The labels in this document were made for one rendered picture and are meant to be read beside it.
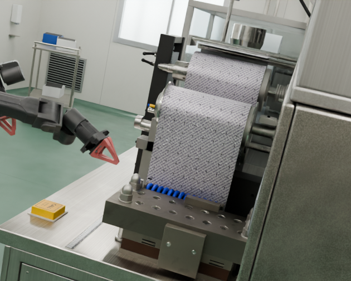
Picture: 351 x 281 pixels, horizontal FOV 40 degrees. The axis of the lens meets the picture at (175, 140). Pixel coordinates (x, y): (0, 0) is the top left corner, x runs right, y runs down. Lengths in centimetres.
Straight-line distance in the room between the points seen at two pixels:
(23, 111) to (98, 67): 609
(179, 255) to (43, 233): 36
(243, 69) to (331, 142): 111
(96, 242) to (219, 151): 40
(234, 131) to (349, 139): 87
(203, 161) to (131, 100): 599
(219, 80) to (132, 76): 575
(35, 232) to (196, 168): 46
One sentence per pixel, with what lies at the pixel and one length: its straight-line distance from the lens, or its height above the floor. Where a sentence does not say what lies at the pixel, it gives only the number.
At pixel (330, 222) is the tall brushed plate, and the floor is 134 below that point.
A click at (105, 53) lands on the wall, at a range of 740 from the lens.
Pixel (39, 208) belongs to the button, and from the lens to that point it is 141.
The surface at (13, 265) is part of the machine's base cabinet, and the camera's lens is 135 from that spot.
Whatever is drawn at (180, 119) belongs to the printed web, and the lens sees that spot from 133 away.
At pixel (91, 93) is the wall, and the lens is 753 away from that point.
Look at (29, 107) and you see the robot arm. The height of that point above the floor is 118.
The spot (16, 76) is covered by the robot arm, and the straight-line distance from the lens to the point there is 163.
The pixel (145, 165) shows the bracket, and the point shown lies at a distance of 147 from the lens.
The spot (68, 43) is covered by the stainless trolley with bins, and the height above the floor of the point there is 99.
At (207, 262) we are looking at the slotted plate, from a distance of 123.
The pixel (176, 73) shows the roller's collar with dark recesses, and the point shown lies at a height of 133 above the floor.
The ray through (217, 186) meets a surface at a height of 108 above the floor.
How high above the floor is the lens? 149
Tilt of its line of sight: 13 degrees down
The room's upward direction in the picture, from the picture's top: 12 degrees clockwise
